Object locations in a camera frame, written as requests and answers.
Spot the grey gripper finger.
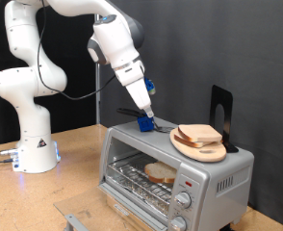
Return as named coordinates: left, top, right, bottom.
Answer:
left=143, top=106, right=156, bottom=119

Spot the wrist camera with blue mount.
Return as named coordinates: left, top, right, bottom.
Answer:
left=143, top=77, right=157, bottom=96

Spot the silver oven knob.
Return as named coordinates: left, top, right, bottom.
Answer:
left=173, top=191, right=193, bottom=210
left=168, top=215, right=188, bottom=231

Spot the glass oven door with handle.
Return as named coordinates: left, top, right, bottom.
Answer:
left=53, top=186, right=168, bottom=231

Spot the metal pole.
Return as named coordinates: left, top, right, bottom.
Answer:
left=93, top=13, right=102, bottom=125

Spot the black spatula with blue block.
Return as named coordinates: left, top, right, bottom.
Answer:
left=116, top=108, right=174, bottom=134

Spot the silver toaster oven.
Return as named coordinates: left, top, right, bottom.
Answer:
left=97, top=115, right=255, bottom=231

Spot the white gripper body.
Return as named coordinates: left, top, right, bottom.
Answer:
left=125, top=78, right=152, bottom=111

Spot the wooden cutting board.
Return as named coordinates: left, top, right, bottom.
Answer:
left=168, top=128, right=228, bottom=164

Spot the wooden block under oven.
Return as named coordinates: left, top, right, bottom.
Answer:
left=106, top=194, right=155, bottom=231

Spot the dark grey backdrop curtain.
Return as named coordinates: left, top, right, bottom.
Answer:
left=101, top=0, right=283, bottom=230

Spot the metal wire oven rack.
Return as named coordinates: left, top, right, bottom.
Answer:
left=106, top=152, right=178, bottom=216

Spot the black metal bookend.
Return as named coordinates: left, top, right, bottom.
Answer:
left=209, top=84, right=240, bottom=154

